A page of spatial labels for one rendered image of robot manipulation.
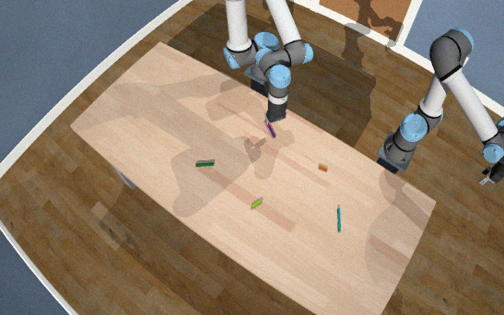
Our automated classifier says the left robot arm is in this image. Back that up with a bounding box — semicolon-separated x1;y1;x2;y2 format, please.
384;28;504;164

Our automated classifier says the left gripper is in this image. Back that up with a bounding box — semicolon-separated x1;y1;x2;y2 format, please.
479;156;504;185

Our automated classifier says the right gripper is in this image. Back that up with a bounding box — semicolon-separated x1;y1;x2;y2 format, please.
264;81;288;124

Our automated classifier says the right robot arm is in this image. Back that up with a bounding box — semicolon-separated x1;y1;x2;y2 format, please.
223;0;313;99

